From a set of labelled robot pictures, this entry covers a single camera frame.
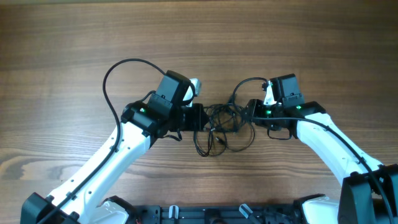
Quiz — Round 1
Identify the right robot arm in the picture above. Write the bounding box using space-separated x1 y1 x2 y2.
243 74 397 223

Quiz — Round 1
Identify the right camera black cable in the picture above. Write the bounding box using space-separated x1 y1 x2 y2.
231 77 396 224

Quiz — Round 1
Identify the black usb cable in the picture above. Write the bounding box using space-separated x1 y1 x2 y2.
192 95 256 157

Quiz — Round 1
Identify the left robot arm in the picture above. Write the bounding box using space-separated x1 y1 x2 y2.
20 70 207 223

